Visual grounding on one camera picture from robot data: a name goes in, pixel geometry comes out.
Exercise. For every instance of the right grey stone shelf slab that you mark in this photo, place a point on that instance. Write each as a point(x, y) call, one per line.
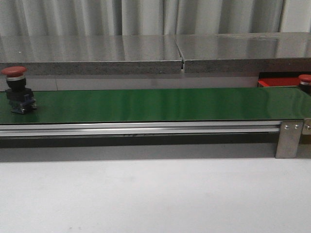
point(245, 53)

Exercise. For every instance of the red plastic tray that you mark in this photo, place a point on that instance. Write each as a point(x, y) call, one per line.
point(279, 82)

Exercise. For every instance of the steel end bracket plate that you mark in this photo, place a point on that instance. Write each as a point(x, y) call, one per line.
point(307, 127)

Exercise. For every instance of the steel conveyor support bracket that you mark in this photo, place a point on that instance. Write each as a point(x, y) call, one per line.
point(289, 136)

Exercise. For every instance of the green conveyor belt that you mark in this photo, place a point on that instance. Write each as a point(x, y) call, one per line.
point(155, 105)

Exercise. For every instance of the left grey stone shelf slab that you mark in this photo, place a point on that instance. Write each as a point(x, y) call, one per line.
point(91, 55)

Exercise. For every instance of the red mushroom push button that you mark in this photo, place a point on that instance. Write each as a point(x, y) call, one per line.
point(305, 83)

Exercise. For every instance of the grey pleated curtain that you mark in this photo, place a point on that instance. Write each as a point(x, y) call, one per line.
point(152, 17)

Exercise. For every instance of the aluminium conveyor side rail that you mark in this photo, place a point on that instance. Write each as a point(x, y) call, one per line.
point(186, 127)

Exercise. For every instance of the grey stone shelf slab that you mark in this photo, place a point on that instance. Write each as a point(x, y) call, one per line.
point(245, 53)
point(91, 55)

